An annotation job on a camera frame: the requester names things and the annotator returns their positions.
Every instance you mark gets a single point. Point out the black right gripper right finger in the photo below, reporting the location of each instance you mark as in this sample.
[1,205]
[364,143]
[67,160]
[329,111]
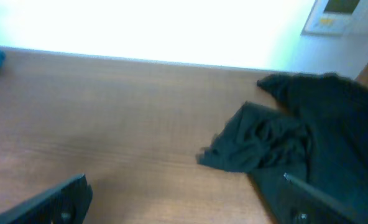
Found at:
[314,205]

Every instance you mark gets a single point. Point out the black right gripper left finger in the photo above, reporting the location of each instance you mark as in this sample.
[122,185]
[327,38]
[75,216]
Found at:
[67,202]

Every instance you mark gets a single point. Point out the black garment pile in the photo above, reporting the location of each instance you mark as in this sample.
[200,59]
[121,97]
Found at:
[321,139]

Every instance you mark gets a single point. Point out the white wall panel device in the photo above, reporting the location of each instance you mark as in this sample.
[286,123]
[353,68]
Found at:
[330,17]

